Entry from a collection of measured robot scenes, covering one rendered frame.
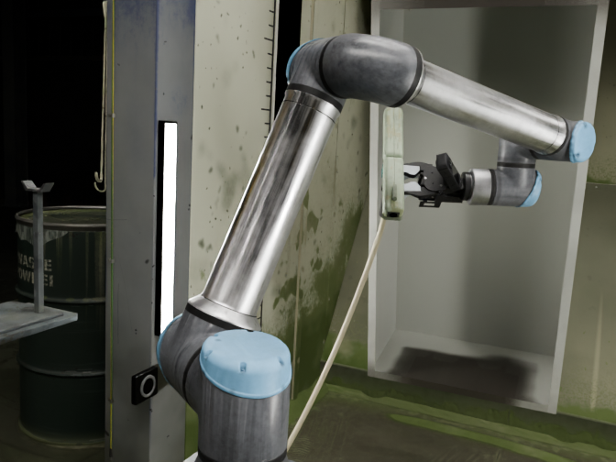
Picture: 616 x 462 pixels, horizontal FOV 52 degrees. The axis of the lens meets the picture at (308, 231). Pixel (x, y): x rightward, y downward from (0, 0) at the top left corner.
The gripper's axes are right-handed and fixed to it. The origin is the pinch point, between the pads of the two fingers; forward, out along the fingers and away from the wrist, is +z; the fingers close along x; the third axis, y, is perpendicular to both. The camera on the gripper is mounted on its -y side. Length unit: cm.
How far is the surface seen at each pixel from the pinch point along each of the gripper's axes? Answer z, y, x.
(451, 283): -34, 81, 9
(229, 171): 47, 51, 33
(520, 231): -53, 58, 19
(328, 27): 14, 70, 123
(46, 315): 80, 14, -34
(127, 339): 72, 55, -26
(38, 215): 82, 1, -14
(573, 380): -96, 134, -10
